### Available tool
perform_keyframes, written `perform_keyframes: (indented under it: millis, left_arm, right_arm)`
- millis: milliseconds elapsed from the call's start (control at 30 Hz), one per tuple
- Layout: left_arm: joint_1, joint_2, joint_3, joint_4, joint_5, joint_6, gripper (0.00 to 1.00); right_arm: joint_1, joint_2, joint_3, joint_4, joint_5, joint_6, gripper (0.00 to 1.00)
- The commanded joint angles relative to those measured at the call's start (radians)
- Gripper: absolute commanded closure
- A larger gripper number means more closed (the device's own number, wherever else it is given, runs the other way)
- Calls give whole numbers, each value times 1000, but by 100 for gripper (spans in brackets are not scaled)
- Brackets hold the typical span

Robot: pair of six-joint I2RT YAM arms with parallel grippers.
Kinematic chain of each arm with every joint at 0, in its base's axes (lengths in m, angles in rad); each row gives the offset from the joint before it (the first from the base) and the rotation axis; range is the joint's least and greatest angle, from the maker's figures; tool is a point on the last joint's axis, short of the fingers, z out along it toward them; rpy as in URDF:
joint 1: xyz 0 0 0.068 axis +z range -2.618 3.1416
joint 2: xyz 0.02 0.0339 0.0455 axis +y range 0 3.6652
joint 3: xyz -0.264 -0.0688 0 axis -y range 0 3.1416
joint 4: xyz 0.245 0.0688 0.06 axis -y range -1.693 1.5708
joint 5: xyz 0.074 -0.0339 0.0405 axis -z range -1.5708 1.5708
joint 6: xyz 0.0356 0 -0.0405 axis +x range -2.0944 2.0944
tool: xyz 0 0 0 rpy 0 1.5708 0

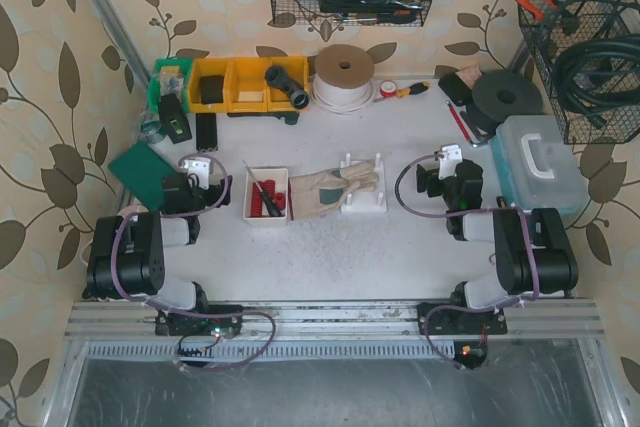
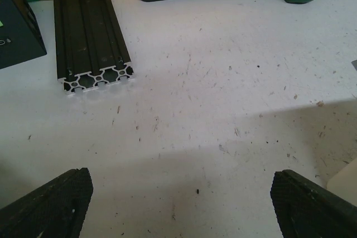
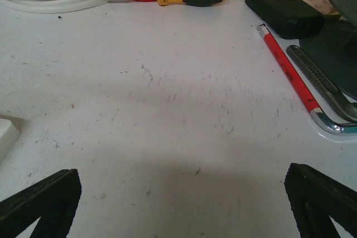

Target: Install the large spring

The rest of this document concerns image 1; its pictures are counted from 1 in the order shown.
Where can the white peg board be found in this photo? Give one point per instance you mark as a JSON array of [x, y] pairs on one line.
[[369, 202]]

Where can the right wire basket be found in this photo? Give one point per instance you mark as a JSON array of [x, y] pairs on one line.
[[588, 59]]

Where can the red tape roll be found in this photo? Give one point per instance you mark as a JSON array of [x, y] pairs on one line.
[[387, 89]]

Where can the medium red spring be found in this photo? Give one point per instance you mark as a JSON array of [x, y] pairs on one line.
[[270, 187]]

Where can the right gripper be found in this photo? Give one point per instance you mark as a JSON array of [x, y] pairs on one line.
[[431, 180]]

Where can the red handled hex key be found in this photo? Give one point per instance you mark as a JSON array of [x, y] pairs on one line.
[[471, 133]]

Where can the black filament spool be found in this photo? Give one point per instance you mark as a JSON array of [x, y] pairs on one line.
[[499, 94]]

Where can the yellow black screwdriver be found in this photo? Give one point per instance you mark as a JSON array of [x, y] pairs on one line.
[[414, 89]]

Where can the yellow plastic bin trio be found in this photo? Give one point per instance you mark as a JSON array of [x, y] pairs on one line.
[[237, 85]]

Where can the beige work glove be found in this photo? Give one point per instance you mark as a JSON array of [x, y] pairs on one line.
[[315, 195]]

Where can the black rectangular block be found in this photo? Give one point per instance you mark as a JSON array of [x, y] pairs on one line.
[[206, 132]]

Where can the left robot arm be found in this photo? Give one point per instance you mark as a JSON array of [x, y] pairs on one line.
[[126, 259]]

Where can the green plastic bin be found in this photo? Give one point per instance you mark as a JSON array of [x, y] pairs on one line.
[[169, 76]]

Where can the white cable spool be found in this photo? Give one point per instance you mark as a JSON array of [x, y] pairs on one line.
[[342, 83]]

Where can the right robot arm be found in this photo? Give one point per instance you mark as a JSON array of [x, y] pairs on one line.
[[532, 254]]

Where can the black pipe fitting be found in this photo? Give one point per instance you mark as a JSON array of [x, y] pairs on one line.
[[277, 77]]

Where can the black pouch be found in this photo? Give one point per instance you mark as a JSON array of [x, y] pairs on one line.
[[455, 89]]

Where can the long red spring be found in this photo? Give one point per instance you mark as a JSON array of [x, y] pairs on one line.
[[256, 203]]

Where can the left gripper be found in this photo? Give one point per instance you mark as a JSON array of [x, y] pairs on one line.
[[212, 192]]

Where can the short red spring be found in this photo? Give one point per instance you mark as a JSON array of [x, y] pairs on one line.
[[280, 200]]

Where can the black green device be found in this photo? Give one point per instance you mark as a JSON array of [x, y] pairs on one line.
[[174, 119]]

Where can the clear teal storage box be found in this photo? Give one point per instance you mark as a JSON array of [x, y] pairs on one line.
[[535, 168]]

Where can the cream plastic tray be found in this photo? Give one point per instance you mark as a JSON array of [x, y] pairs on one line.
[[281, 176]]

